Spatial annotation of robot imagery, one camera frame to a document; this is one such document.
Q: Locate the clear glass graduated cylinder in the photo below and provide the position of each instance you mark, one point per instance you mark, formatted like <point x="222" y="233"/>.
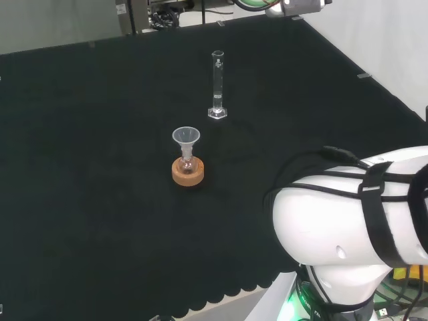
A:
<point x="217" y="83"/>

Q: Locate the clear plastic funnel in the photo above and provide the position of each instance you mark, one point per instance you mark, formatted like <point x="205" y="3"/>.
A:
<point x="186" y="135"/>

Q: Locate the yellow stop button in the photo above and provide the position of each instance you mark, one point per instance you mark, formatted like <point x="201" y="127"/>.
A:
<point x="399" y="273"/>

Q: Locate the small round-bottom glass flask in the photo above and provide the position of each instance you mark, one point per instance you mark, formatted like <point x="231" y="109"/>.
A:
<point x="186" y="166"/>

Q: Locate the thin black pole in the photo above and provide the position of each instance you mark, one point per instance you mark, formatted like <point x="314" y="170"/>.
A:
<point x="203" y="11"/>

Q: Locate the pale board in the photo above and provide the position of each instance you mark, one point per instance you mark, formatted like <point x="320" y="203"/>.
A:
<point x="368" y="40"/>

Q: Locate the grey metal cabinet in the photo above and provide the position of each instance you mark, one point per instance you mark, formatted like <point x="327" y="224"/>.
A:
<point x="127" y="16"/>

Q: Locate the black bench cloth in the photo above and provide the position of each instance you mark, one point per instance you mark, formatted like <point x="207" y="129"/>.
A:
<point x="100" y="167"/>

